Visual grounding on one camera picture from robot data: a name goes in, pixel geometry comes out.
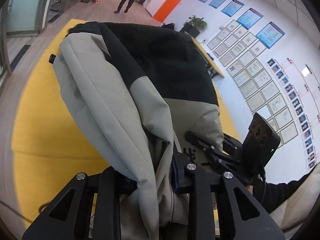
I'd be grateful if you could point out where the beige and black jacket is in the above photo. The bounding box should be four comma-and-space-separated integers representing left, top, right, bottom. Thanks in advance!
53, 22, 224, 239

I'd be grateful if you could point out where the black right sleeve forearm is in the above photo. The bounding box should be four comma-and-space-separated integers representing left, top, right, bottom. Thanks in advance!
252, 173, 310, 213

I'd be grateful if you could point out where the wooden side table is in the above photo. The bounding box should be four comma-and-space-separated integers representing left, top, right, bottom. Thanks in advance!
184, 31, 225, 78

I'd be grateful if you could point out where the potted green plant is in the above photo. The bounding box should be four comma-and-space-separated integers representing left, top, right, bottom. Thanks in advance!
180, 15, 208, 38

